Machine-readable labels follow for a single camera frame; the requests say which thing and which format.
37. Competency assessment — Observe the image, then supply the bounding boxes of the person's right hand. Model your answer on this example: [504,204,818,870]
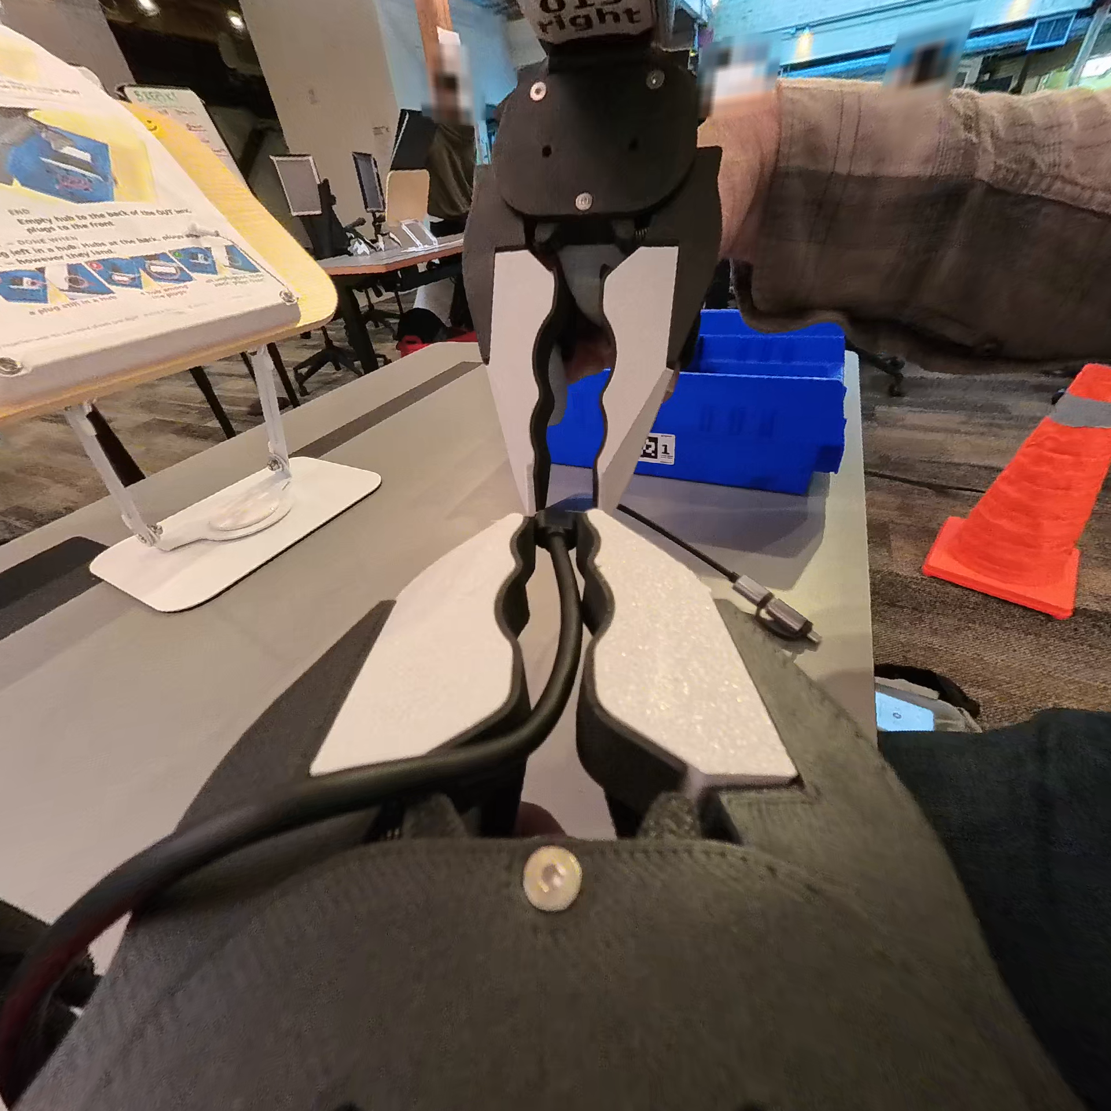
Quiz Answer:
[697,85,779,259]

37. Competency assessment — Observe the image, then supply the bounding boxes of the blue plastic bin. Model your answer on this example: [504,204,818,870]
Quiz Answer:
[546,308,849,496]

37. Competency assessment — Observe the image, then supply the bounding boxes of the orange traffic cone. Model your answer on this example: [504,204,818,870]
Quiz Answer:
[922,363,1111,619]

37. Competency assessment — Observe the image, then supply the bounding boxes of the tilted board on white stand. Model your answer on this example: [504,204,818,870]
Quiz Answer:
[382,169,435,249]

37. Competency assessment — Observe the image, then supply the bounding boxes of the black cable with grey plug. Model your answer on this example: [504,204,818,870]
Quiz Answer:
[617,504,822,646]

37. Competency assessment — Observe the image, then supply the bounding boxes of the long wooden workbench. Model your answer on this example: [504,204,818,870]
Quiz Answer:
[316,234,470,374]

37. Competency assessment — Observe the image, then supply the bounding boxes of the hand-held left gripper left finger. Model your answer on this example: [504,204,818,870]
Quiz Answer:
[310,513,533,839]

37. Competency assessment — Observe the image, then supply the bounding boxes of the black office chair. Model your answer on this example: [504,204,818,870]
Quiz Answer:
[291,177,371,396]

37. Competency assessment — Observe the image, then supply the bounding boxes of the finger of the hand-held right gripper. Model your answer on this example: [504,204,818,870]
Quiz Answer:
[491,248,568,515]
[593,245,684,513]

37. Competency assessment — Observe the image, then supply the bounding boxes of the person's right forearm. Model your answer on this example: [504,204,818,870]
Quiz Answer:
[721,78,1111,361]

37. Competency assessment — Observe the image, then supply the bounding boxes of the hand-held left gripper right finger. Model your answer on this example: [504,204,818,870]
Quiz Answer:
[573,509,800,839]

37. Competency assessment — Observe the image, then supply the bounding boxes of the whiteboard on black stand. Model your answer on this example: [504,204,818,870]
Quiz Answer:
[117,82,236,175]

